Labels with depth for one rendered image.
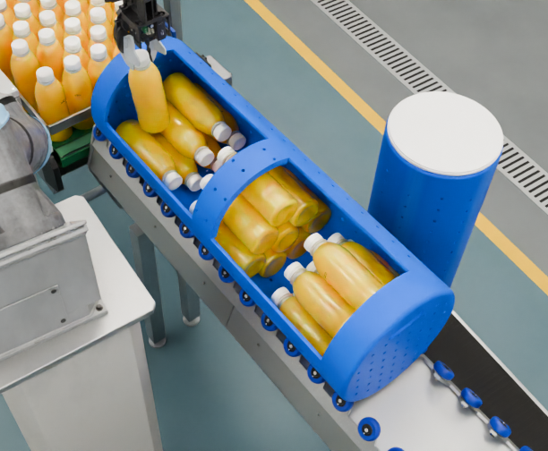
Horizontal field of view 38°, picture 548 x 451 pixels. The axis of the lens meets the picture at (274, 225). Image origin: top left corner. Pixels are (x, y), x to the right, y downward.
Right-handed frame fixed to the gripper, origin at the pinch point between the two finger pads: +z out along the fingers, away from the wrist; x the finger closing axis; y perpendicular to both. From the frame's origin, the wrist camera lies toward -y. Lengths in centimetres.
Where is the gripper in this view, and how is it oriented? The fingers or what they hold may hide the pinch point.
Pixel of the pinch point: (140, 58)
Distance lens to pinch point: 169.8
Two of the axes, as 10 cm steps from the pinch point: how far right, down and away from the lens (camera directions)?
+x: 7.8, -4.7, 4.1
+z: -0.4, 6.2, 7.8
